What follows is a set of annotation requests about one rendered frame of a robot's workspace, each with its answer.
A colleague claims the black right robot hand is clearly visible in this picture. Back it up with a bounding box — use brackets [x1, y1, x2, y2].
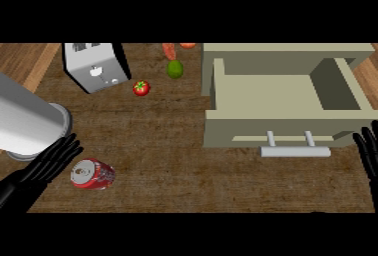
[351, 119, 378, 214]

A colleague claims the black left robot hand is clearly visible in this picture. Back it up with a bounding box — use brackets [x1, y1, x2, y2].
[0, 132, 85, 214]

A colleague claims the red soda can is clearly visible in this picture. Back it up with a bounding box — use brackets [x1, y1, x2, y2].
[69, 158, 118, 191]

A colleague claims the olive open drawer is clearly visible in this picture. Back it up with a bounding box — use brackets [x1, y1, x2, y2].
[209, 57, 375, 113]

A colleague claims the olive drawer front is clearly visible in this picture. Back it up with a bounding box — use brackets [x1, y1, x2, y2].
[202, 109, 378, 150]

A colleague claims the large silver cylinder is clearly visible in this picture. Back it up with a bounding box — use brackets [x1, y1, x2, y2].
[0, 71, 75, 163]

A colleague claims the silver toaster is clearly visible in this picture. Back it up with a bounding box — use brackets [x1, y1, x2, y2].
[62, 42, 133, 95]

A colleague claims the olive cabinet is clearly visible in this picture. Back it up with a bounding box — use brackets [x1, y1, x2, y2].
[199, 42, 376, 98]

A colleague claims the red tomato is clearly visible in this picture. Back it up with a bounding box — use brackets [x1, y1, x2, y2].
[131, 79, 152, 98]

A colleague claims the green avocado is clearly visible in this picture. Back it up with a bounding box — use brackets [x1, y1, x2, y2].
[165, 59, 186, 80]

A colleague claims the orange carrot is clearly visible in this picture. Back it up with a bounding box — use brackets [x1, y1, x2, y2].
[161, 42, 178, 62]

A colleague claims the pale grey drawer handle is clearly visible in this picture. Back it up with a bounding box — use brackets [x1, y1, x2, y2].
[258, 130, 332, 159]

